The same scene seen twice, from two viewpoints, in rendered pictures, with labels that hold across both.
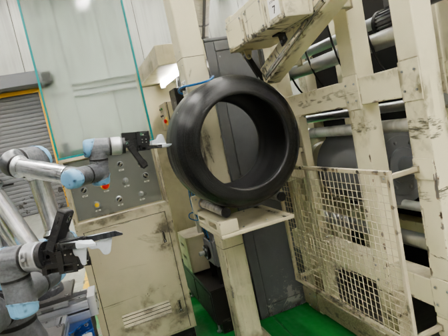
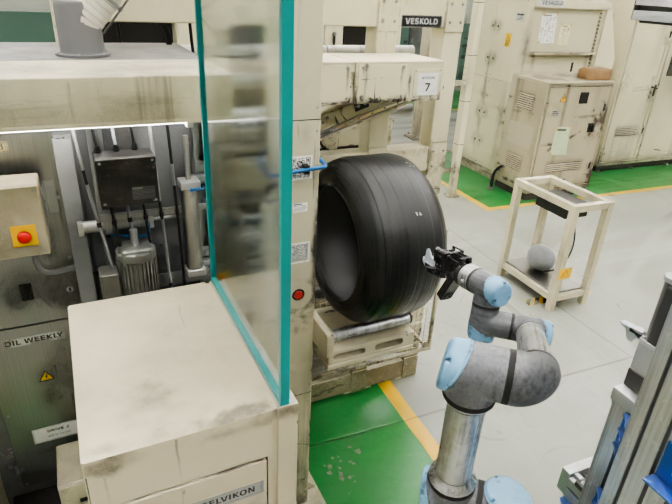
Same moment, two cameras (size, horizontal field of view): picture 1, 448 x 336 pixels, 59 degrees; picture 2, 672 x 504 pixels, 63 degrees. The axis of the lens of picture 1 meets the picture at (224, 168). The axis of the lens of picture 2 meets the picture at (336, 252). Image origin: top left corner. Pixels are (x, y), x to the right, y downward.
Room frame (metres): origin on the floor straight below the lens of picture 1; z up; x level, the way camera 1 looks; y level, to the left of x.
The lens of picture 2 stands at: (2.25, 1.74, 2.02)
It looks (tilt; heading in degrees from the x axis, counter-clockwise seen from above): 26 degrees down; 262
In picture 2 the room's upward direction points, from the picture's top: 3 degrees clockwise
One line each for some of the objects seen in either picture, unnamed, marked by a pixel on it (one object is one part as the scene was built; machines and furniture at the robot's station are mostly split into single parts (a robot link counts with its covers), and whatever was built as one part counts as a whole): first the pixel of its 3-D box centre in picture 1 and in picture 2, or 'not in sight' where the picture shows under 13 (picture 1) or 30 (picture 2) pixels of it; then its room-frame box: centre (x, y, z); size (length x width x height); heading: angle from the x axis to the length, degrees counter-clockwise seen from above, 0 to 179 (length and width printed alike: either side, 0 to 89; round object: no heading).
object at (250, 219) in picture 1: (244, 219); (349, 330); (1.93, -0.05, 0.80); 0.37 x 0.36 x 0.02; 109
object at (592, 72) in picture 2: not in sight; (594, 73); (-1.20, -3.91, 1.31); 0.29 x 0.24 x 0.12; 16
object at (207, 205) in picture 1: (214, 207); (369, 326); (1.88, 0.09, 0.90); 0.35 x 0.05 x 0.05; 19
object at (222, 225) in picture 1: (216, 220); (366, 341); (1.88, 0.09, 0.84); 0.36 x 0.09 x 0.06; 19
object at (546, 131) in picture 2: not in sight; (551, 136); (-0.89, -3.94, 0.62); 0.91 x 0.58 x 1.25; 16
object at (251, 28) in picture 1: (273, 19); (357, 77); (1.90, -0.37, 1.71); 0.61 x 0.25 x 0.15; 19
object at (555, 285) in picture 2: not in sight; (550, 241); (0.17, -1.70, 0.40); 0.60 x 0.35 x 0.80; 106
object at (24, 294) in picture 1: (24, 293); not in sight; (1.06, 0.61, 0.94); 0.11 x 0.08 x 0.11; 170
